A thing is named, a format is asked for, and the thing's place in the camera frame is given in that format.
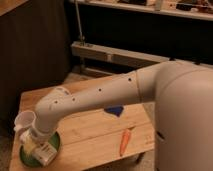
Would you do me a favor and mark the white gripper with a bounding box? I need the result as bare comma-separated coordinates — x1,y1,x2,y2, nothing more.
19,123,57,166

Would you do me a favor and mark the small clear plastic bottle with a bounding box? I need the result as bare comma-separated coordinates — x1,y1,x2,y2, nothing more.
23,135,40,155

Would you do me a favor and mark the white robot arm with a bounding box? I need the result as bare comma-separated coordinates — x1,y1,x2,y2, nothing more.
21,60,213,171

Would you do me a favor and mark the clear plastic cup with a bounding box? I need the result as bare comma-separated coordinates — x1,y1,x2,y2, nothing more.
14,110,35,133

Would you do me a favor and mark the wooden table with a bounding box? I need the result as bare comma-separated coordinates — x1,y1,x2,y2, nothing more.
8,77,163,171

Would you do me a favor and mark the blue sponge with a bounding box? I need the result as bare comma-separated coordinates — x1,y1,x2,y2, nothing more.
104,106,124,117

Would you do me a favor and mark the orange carrot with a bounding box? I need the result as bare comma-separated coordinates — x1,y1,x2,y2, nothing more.
119,127,133,156

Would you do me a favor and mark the metal pole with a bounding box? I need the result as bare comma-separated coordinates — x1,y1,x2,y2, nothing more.
74,0,85,45

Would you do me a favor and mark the cluttered shelf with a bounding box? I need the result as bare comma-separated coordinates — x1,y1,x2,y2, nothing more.
69,0,213,21

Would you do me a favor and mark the grey metal rail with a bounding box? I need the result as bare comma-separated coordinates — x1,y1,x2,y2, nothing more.
70,40,213,71

